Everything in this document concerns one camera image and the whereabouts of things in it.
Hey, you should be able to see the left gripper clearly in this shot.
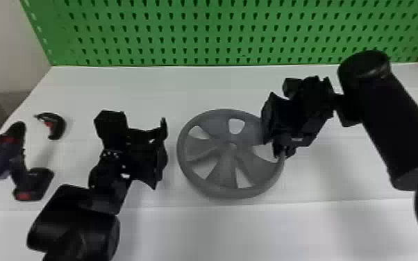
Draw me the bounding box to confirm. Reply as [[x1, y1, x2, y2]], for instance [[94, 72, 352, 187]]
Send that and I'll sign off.
[[120, 117, 169, 191]]

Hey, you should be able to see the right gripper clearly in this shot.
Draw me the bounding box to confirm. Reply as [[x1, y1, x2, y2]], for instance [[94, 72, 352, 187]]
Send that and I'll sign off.
[[260, 90, 336, 160]]

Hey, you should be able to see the grey wheel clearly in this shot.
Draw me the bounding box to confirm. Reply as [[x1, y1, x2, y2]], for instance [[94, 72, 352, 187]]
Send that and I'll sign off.
[[176, 108, 287, 200]]

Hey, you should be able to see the black red curved part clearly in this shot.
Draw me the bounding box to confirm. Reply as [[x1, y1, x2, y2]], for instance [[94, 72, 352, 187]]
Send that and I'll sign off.
[[33, 112, 67, 141]]

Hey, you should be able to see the drill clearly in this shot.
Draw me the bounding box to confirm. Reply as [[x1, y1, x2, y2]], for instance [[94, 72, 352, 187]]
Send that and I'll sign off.
[[0, 121, 56, 203]]

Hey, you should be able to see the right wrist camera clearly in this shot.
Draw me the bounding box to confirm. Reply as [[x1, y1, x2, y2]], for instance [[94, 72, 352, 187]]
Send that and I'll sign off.
[[282, 75, 335, 100]]

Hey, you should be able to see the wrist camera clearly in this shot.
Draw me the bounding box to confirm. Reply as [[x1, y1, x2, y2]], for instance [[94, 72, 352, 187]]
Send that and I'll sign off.
[[282, 75, 335, 100], [93, 109, 130, 150]]

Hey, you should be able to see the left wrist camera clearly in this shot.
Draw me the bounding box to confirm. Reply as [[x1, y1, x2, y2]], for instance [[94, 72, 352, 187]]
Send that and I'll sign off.
[[93, 109, 130, 150]]

